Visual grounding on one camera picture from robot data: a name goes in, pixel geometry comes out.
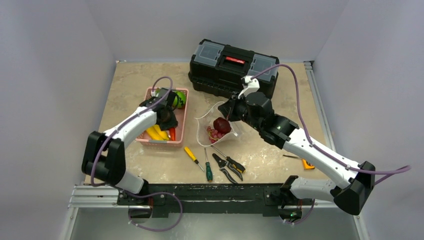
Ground green handled screwdriver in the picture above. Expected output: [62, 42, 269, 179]
[204, 148, 213, 183]

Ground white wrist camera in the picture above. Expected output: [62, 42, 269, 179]
[237, 75, 260, 99]
[151, 88, 168, 98]

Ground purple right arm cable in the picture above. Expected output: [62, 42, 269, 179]
[250, 63, 412, 186]

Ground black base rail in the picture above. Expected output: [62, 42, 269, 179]
[117, 183, 313, 220]

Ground yellow toy banana lower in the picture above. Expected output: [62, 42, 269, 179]
[146, 126, 164, 141]

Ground green toy melon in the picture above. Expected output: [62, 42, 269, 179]
[172, 91, 187, 109]

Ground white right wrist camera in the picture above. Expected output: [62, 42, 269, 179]
[237, 75, 260, 99]

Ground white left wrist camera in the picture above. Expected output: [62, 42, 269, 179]
[151, 88, 168, 98]

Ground clear zip top bag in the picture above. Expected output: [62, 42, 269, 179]
[195, 101, 243, 147]

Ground pink plastic basket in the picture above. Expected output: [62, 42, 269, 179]
[135, 87, 189, 149]

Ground yellow toy banana upper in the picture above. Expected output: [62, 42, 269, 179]
[153, 124, 170, 141]

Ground orange toy carrot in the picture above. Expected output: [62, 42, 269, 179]
[168, 127, 177, 141]

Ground black plastic toolbox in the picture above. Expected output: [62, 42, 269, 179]
[188, 39, 280, 98]

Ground red toy pomegranate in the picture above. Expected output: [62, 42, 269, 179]
[213, 117, 232, 134]

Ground black orange screwdriver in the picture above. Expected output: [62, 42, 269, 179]
[211, 145, 246, 174]

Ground yellow tape measure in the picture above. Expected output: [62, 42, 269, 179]
[283, 154, 315, 170]

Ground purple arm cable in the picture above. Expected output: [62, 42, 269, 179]
[250, 63, 412, 186]
[90, 76, 174, 188]

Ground yellow handled screwdriver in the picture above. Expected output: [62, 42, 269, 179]
[184, 146, 205, 172]

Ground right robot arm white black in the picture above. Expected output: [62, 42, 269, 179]
[218, 92, 376, 216]

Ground purple toy grapes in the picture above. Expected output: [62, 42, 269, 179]
[206, 126, 224, 144]

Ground yellow toy banana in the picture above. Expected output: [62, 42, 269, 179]
[146, 126, 164, 141]
[153, 124, 170, 141]

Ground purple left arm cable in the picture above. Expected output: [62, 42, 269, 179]
[90, 76, 174, 188]

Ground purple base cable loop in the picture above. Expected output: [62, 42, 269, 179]
[127, 190, 185, 233]

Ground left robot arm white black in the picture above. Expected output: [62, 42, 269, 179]
[81, 88, 181, 205]

